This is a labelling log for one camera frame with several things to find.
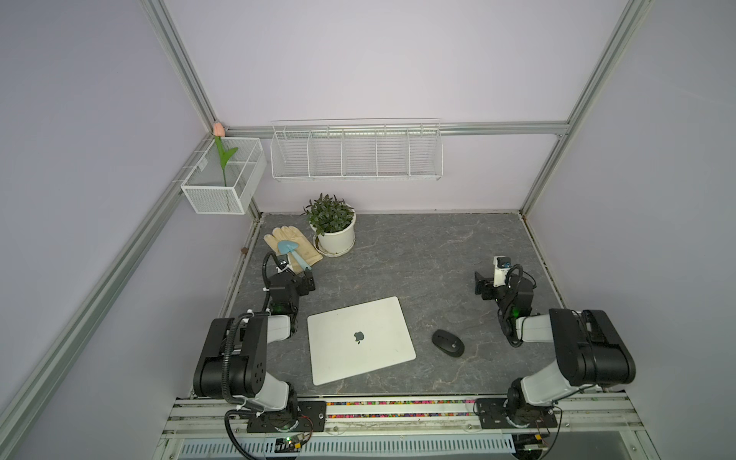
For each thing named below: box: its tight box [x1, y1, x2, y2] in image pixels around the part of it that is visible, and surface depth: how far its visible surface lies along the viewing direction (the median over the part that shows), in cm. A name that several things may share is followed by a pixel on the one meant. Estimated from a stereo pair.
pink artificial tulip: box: [212, 122, 239, 187], surface depth 91 cm
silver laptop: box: [306, 296, 417, 387], surface depth 88 cm
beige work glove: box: [263, 226, 323, 269], surface depth 113 cm
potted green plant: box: [299, 193, 357, 257], surface depth 101 cm
